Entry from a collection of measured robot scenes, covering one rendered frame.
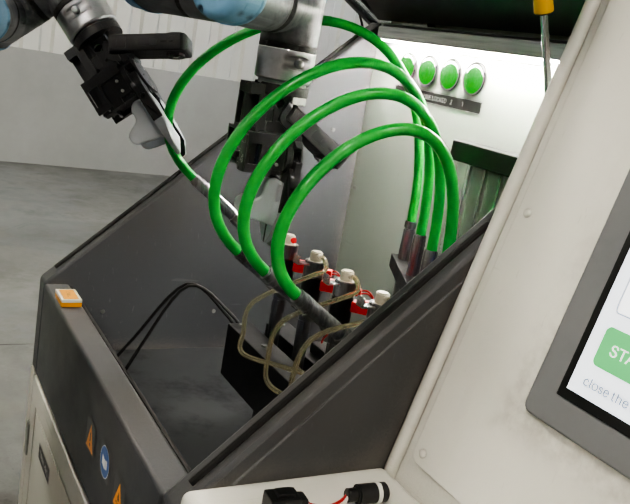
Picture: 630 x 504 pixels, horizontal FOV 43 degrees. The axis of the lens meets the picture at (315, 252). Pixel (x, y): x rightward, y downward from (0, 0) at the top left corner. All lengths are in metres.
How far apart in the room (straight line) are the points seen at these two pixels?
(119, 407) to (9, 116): 6.67
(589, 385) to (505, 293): 0.13
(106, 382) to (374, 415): 0.35
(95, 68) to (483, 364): 0.70
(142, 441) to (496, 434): 0.37
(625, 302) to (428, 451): 0.25
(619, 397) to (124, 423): 0.52
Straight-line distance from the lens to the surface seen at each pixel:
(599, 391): 0.68
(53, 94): 7.58
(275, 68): 1.02
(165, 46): 1.16
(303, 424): 0.78
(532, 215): 0.77
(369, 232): 1.44
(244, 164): 1.01
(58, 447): 1.23
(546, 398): 0.71
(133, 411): 0.94
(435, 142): 0.88
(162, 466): 0.84
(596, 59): 0.80
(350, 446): 0.82
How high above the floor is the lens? 1.37
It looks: 14 degrees down
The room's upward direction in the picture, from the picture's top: 10 degrees clockwise
